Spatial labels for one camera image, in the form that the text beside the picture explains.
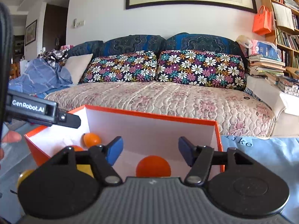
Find wooden bookshelf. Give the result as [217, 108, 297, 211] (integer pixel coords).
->
[261, 0, 298, 69]

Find floral cushion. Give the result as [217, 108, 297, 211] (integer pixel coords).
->
[79, 51, 157, 83]
[156, 50, 246, 91]

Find blue tablecloth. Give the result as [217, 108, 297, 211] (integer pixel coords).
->
[1, 136, 298, 223]

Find stack of books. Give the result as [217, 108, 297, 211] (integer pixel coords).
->
[236, 34, 299, 94]

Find large orange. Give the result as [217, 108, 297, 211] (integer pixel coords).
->
[136, 155, 171, 178]
[70, 145, 85, 152]

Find white pillow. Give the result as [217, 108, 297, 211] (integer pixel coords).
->
[64, 54, 93, 84]

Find quilted sofa cover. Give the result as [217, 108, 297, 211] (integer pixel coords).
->
[46, 81, 276, 137]

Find right floral cushion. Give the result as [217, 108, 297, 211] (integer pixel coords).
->
[156, 50, 246, 91]

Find orange paper bag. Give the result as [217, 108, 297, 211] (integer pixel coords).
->
[252, 5, 273, 35]

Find blue striped bedsheet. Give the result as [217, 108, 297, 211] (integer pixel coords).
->
[8, 58, 73, 99]

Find orange cardboard box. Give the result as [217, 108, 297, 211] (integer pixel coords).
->
[25, 105, 223, 179]

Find person's left hand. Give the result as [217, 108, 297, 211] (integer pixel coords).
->
[0, 131, 22, 160]

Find lone small tangerine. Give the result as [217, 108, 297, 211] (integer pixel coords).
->
[83, 133, 101, 148]

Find left floral cushion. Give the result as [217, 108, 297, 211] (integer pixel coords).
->
[79, 51, 157, 83]

